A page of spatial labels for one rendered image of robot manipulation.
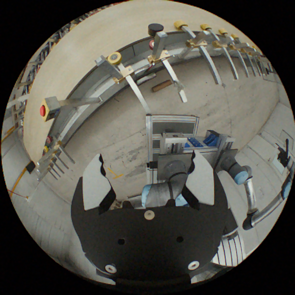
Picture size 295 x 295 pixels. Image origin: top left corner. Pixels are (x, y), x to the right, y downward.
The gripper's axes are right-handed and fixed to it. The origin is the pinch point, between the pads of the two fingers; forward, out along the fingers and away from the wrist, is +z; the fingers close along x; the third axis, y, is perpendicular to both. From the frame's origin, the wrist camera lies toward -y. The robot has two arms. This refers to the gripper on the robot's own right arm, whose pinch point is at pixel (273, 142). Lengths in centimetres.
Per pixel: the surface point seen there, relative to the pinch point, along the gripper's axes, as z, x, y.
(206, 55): 36, -48, -40
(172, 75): 46, -67, -24
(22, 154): 98, -897, 77
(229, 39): 23, -34, -58
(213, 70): 36, -43, -31
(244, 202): -5, 130, 152
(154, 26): 20, -80, -40
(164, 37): 22, -76, -34
